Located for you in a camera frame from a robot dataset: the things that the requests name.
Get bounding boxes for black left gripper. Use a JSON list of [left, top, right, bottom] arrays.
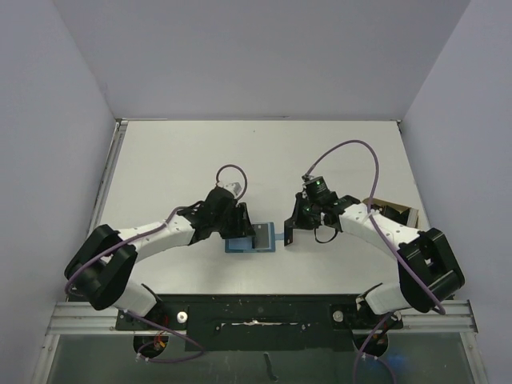
[[212, 202, 254, 239]]

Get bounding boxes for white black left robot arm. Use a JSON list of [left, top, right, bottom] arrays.
[[64, 182, 255, 329]]

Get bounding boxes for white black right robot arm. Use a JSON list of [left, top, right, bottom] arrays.
[[284, 176, 465, 327]]

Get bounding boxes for beige oval card tray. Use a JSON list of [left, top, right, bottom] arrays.
[[371, 198, 413, 226]]

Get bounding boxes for stack of credit cards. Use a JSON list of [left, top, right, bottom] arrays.
[[406, 208, 419, 228]]

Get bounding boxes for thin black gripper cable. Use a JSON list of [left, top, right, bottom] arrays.
[[314, 223, 341, 244]]

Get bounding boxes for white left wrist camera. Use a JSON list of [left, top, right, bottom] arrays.
[[217, 182, 243, 198]]

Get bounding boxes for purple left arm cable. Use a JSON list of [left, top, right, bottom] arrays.
[[63, 164, 207, 364]]

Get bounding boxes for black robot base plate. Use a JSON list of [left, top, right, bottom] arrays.
[[114, 294, 403, 358]]

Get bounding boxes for aluminium left side rail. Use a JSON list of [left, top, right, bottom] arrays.
[[86, 119, 128, 238]]

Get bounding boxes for aluminium rail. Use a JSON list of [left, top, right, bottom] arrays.
[[86, 119, 128, 238], [31, 300, 488, 383]]

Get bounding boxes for aluminium front rail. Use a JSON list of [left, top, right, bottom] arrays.
[[31, 300, 488, 383]]

